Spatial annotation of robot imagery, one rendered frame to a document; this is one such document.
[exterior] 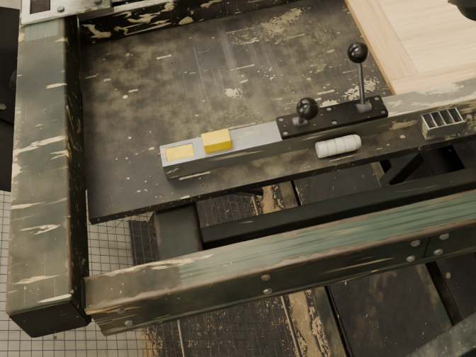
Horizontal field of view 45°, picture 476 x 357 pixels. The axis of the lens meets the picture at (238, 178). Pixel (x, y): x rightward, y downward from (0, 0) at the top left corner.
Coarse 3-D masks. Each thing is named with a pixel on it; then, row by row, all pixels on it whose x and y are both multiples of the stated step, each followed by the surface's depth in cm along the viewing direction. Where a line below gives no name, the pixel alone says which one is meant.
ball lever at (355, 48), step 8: (352, 48) 98; (360, 48) 98; (352, 56) 99; (360, 56) 98; (360, 64) 100; (360, 72) 101; (360, 80) 101; (360, 88) 102; (360, 96) 103; (360, 104) 103; (368, 104) 103; (360, 112) 103
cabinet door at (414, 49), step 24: (360, 0) 127; (384, 0) 126; (408, 0) 126; (432, 0) 125; (360, 24) 122; (384, 24) 121; (408, 24) 121; (432, 24) 120; (456, 24) 120; (384, 48) 117; (408, 48) 117; (432, 48) 116; (456, 48) 116; (384, 72) 114; (408, 72) 112; (432, 72) 112; (456, 72) 111
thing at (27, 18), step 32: (32, 0) 124; (64, 0) 123; (96, 0) 120; (128, 0) 127; (160, 0) 125; (192, 0) 126; (224, 0) 127; (256, 0) 129; (288, 0) 131; (96, 32) 127; (128, 32) 129
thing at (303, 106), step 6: (300, 102) 92; (306, 102) 92; (312, 102) 92; (300, 108) 92; (306, 108) 91; (312, 108) 92; (318, 108) 92; (300, 114) 92; (306, 114) 92; (312, 114) 92; (294, 120) 103; (300, 120) 100; (306, 120) 103; (294, 126) 103; (300, 126) 103
